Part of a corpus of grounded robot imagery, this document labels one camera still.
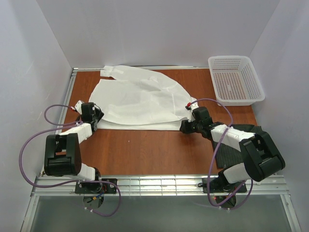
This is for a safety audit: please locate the white long sleeve shirt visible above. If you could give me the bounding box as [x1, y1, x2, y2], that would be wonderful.
[89, 65, 195, 131]

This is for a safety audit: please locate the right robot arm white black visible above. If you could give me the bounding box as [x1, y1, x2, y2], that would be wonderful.
[180, 107, 286, 192]

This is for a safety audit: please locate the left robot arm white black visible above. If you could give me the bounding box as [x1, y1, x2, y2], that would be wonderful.
[44, 101, 104, 181]

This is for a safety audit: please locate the white plastic basket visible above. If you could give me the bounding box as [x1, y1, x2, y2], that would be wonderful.
[208, 56, 265, 106]

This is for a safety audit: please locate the dark striped folded shirt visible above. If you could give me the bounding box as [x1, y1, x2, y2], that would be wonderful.
[215, 124, 263, 169]

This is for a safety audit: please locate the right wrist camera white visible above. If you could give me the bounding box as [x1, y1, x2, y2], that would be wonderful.
[185, 100, 198, 111]

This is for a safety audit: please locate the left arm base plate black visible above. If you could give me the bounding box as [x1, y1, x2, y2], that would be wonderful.
[74, 178, 118, 195]

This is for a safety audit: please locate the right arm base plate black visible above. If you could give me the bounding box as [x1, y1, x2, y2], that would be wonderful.
[197, 178, 247, 193]

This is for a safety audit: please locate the aluminium frame rail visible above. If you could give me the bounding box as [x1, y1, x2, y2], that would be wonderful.
[30, 66, 302, 232]

